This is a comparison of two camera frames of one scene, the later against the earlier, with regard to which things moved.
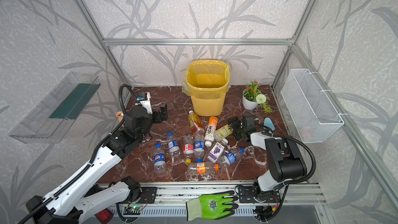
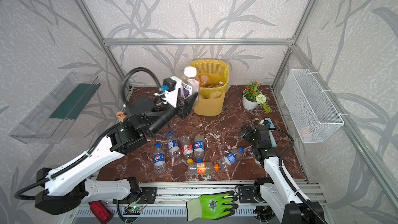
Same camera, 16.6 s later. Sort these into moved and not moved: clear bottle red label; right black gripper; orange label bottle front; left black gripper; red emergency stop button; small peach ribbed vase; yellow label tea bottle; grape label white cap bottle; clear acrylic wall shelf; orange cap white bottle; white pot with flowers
Moved: grape label white cap bottle; orange cap white bottle; right black gripper; left black gripper; yellow label tea bottle
Not moved: small peach ribbed vase; red emergency stop button; clear acrylic wall shelf; white pot with flowers; clear bottle red label; orange label bottle front
